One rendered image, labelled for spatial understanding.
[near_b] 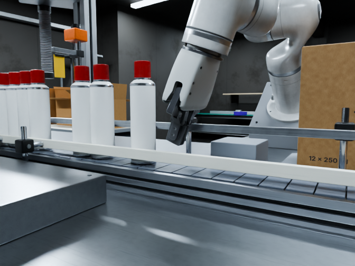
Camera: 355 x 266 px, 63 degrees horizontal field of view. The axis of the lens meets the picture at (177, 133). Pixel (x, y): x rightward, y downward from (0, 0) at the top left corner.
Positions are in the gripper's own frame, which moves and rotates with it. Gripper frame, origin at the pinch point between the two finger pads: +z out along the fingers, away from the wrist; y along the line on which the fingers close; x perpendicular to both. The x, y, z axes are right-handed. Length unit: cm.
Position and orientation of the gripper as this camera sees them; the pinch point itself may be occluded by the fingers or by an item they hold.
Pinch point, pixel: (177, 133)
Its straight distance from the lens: 55.3
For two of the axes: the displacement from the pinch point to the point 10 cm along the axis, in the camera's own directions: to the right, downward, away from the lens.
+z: -3.0, 9.2, 2.7
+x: 8.1, 3.9, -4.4
